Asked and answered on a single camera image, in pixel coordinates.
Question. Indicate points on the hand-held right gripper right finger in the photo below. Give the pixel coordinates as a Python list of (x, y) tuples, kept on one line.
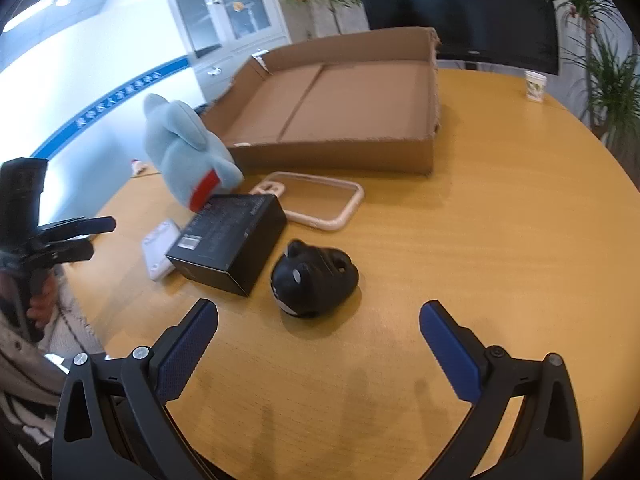
[(450, 350)]

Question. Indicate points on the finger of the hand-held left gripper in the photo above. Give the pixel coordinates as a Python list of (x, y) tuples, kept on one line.
[(65, 252), (75, 225)]

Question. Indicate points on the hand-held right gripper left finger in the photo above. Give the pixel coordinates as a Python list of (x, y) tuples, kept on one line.
[(187, 350)]

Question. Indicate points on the black printed product box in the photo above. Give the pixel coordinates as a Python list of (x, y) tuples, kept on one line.
[(225, 230)]

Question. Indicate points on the blue plush toy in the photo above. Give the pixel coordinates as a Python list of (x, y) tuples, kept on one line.
[(180, 145)]

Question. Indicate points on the black cat figure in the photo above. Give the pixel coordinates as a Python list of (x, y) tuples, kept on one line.
[(310, 280)]

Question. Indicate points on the clear beige phone case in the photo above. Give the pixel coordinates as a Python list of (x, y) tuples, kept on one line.
[(350, 205)]

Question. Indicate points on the brown cardboard box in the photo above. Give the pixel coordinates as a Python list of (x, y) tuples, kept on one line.
[(350, 105)]

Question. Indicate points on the person's left hand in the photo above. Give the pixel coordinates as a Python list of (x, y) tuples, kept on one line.
[(40, 305)]

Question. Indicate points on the person's white fuzzy sweater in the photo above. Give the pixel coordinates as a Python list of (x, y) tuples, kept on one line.
[(70, 315)]

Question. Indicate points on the small white red object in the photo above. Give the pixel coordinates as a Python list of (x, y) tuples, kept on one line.
[(136, 166)]

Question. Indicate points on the grey glass door cabinet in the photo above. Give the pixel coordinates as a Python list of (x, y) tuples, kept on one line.
[(235, 45)]

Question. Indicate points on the orange cabinet sticker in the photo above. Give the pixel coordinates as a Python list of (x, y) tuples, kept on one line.
[(239, 6)]

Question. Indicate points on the white paper cup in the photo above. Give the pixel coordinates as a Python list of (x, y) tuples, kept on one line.
[(535, 87)]

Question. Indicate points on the potted dracaena plant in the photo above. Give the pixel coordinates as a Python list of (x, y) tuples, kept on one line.
[(615, 80)]

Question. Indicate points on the black flat screen television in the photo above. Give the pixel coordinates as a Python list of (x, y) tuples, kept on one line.
[(450, 0)]

